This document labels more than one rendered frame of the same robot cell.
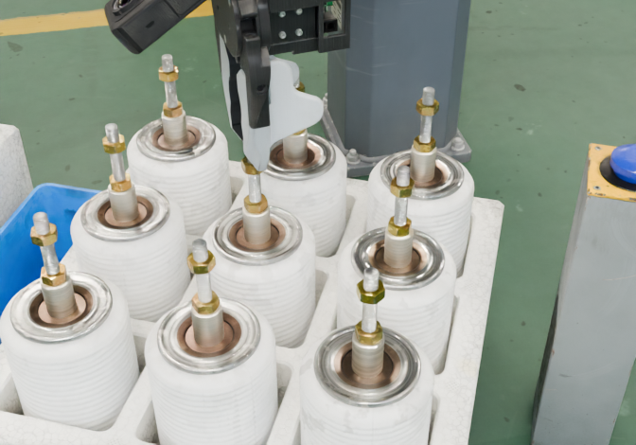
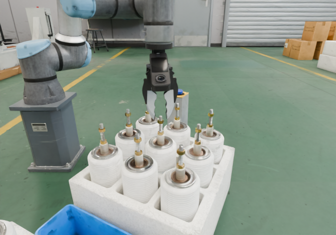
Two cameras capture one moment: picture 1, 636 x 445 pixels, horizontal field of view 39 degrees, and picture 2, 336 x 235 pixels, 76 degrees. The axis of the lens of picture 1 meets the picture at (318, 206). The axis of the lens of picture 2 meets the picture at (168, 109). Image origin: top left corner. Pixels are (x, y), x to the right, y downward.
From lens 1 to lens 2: 76 cm
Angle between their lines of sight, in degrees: 67
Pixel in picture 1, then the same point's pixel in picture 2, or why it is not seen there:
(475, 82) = not seen: hidden behind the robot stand
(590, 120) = (88, 129)
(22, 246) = not seen: outside the picture
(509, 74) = not seen: hidden behind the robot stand
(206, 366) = (208, 152)
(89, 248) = (150, 173)
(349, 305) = (182, 139)
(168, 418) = (208, 174)
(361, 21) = (57, 123)
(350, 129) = (62, 158)
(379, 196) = (151, 127)
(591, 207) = (182, 100)
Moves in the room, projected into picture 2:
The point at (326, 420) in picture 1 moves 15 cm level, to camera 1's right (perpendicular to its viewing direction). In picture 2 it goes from (220, 144) to (220, 123)
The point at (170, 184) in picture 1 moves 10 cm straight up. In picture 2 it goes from (120, 159) to (117, 128)
